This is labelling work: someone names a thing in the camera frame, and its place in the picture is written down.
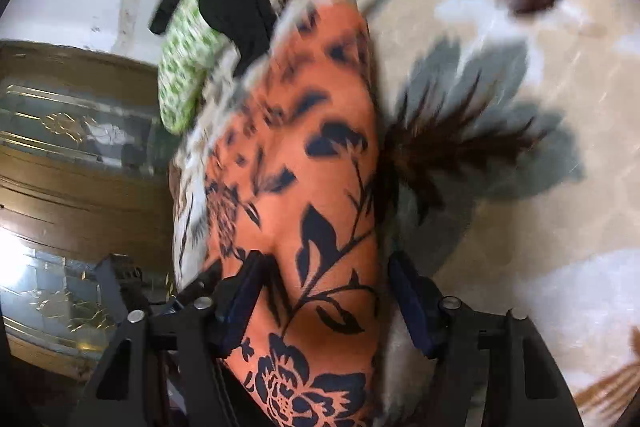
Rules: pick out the green white patterned cloth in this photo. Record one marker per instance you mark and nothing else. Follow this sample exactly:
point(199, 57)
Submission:
point(182, 62)

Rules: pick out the leaf print fleece blanket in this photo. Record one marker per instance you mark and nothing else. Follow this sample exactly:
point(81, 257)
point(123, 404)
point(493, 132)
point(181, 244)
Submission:
point(500, 57)

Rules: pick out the wooden glass-door cabinet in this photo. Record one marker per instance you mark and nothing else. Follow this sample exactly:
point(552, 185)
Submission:
point(75, 207)

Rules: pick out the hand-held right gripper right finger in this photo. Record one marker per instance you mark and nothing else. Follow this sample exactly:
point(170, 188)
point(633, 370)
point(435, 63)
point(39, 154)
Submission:
point(412, 302)

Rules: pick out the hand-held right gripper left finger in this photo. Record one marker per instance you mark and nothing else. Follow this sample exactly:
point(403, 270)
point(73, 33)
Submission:
point(245, 292)

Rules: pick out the black cloth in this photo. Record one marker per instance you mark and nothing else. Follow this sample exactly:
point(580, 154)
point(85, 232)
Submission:
point(230, 2)

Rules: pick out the orange floral garment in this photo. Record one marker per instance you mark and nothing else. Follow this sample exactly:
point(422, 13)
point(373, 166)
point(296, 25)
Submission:
point(310, 187)

